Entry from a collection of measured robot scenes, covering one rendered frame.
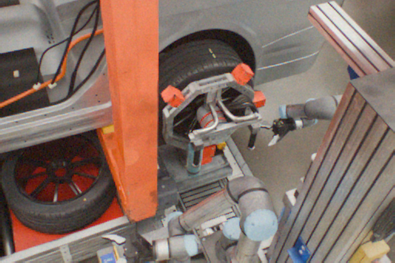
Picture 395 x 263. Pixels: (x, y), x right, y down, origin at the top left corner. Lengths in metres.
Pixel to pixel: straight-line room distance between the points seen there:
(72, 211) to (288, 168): 1.66
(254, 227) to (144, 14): 0.81
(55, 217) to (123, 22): 1.48
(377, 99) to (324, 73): 3.11
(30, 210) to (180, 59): 1.17
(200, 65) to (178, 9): 0.33
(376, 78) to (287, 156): 2.38
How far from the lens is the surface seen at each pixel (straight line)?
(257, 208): 1.67
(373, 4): 5.44
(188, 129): 2.87
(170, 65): 2.56
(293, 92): 4.14
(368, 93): 1.31
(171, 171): 3.20
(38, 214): 2.81
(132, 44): 1.67
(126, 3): 1.56
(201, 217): 1.88
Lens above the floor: 2.89
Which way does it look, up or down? 49 degrees down
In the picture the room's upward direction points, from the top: 6 degrees clockwise
